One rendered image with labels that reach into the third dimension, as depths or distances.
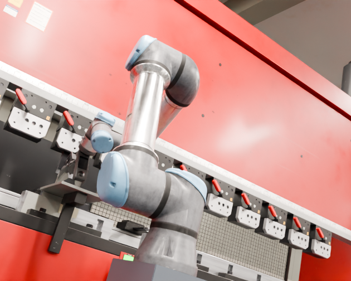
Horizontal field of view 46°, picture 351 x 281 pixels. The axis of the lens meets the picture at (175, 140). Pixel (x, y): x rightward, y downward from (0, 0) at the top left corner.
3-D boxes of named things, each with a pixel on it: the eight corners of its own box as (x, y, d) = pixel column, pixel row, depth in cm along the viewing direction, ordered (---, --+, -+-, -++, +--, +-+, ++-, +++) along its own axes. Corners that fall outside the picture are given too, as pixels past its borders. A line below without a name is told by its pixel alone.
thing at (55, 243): (56, 251, 138) (77, 190, 146) (44, 250, 150) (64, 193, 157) (67, 255, 140) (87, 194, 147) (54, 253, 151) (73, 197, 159)
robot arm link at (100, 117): (99, 114, 149) (98, 106, 156) (84, 139, 151) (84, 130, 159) (118, 124, 152) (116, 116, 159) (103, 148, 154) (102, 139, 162)
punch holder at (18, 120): (6, 124, 157) (22, 87, 163) (1, 129, 164) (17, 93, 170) (43, 140, 164) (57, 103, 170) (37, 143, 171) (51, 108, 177)
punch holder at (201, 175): (174, 194, 193) (183, 161, 199) (165, 195, 200) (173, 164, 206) (199, 204, 200) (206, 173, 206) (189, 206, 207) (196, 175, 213)
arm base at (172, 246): (209, 281, 93) (218, 238, 97) (157, 265, 86) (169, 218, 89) (169, 275, 105) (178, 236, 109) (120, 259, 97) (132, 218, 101)
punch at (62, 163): (55, 172, 168) (63, 150, 171) (54, 173, 169) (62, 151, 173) (78, 180, 172) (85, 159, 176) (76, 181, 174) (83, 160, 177)
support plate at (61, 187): (61, 183, 141) (62, 180, 141) (39, 189, 162) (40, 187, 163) (107, 200, 149) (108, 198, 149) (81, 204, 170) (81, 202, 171)
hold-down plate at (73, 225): (28, 216, 152) (31, 208, 153) (24, 216, 156) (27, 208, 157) (100, 239, 165) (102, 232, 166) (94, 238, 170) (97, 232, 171)
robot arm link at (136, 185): (169, 208, 91) (188, 45, 124) (106, 186, 86) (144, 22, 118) (144, 226, 100) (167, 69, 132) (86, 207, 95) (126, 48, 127)
